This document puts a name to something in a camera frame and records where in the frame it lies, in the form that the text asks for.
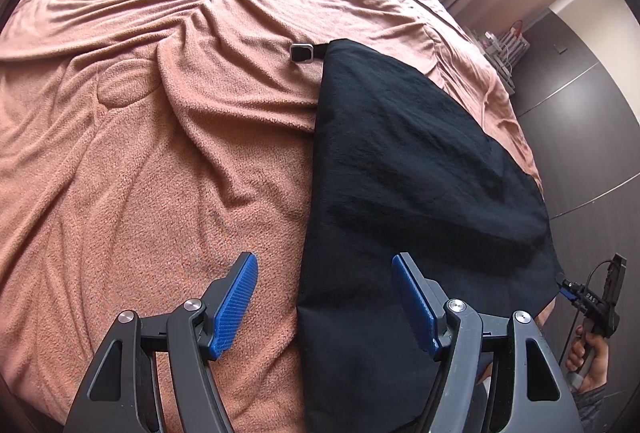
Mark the black pants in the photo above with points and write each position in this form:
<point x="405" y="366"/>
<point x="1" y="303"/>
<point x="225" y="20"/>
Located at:
<point x="410" y="153"/>

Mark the person's right forearm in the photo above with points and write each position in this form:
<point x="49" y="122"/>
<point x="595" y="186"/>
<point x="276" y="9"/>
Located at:
<point x="590" y="408"/>

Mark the person's right hand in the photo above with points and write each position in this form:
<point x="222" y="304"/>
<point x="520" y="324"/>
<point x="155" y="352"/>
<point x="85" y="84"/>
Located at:
<point x="595" y="360"/>

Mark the smartwatch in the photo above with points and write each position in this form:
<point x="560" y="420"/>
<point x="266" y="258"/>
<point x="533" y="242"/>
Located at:
<point x="301" y="52"/>

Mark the brown fleece blanket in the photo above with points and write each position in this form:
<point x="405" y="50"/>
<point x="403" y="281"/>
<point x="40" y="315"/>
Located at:
<point x="150" y="138"/>

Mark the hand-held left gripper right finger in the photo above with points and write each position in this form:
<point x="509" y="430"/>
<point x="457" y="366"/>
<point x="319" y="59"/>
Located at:
<point x="415" y="303"/>

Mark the dark wardrobe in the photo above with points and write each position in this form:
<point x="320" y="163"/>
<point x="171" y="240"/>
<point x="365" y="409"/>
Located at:
<point x="585" y="133"/>

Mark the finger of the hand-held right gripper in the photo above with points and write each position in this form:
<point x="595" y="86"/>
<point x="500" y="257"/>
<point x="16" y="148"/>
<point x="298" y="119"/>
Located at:
<point x="569" y="294"/>

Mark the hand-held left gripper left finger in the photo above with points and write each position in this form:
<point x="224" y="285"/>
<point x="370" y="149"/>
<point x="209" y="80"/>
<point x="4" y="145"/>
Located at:
<point x="235" y="303"/>

